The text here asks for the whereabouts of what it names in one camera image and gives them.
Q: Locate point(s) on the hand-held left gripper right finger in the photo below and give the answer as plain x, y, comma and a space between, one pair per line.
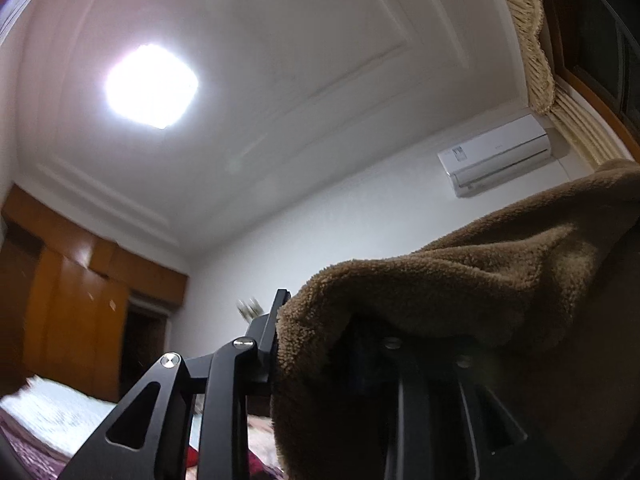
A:
412, 410

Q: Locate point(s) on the dark doorway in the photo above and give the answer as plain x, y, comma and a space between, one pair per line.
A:
142, 355

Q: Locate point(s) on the white blanket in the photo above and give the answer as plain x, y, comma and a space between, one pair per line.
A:
55, 412

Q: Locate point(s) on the beige fringed curtain valance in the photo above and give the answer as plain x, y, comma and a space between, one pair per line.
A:
530, 35

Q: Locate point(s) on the beige curtain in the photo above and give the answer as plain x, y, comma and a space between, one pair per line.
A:
585, 125

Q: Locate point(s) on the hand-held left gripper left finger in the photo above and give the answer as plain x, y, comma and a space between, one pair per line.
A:
265, 342

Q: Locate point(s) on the white bedside lamp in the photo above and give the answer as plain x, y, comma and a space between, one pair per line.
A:
248, 308

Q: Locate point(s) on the white wall air conditioner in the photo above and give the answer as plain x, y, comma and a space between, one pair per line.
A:
495, 157

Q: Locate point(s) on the purple patterned bedspread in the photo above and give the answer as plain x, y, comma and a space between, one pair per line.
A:
30, 452

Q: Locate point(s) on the square ceiling light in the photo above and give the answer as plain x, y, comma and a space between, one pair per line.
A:
150, 85

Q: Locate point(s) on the orange wooden wardrobe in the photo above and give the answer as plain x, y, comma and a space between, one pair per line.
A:
70, 300

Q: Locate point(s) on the brown fleece garment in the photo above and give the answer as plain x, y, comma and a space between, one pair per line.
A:
500, 270

